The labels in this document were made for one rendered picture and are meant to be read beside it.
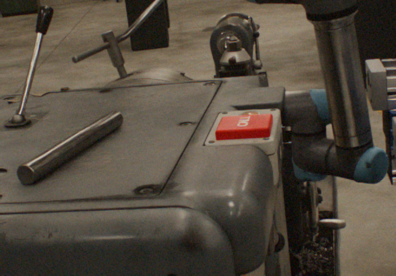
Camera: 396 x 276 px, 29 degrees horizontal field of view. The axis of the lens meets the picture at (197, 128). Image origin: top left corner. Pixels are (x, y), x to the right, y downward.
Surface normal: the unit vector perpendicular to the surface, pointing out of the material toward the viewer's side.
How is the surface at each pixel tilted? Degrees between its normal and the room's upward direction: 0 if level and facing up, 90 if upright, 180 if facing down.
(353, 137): 96
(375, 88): 90
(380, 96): 90
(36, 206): 0
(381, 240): 0
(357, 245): 0
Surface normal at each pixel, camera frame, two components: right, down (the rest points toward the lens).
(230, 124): -0.11, -0.96
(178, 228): -0.11, -0.49
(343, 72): -0.06, 0.39
